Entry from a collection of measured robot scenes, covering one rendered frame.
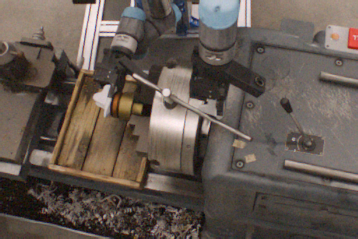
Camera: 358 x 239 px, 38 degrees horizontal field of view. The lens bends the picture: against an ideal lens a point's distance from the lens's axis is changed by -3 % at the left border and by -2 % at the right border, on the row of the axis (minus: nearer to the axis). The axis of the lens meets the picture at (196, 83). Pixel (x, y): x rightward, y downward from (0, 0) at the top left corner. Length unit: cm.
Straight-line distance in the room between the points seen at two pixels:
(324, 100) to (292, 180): 22
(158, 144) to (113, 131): 37
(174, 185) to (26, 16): 180
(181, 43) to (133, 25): 103
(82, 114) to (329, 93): 82
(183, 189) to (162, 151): 29
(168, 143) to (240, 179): 22
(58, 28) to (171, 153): 181
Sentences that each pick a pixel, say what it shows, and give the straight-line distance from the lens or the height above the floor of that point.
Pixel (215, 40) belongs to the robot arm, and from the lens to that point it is 103.
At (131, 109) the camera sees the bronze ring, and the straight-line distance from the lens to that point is 149.
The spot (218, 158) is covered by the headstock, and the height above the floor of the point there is 125.
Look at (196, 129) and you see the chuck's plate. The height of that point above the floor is 121.
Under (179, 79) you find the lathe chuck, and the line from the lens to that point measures 139.
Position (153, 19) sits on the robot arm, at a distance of 175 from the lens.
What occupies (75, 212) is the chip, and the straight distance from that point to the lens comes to 199.
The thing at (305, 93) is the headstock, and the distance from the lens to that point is 135.
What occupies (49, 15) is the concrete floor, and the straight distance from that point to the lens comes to 315.
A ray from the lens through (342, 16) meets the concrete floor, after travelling 305.
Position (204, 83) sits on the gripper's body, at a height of 145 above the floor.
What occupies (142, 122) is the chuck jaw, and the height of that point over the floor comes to 110.
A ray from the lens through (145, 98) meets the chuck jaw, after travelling 149.
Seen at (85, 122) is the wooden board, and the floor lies 89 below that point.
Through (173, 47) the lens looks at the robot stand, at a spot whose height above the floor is 21.
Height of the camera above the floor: 246
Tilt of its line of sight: 63 degrees down
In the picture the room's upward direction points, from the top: 6 degrees counter-clockwise
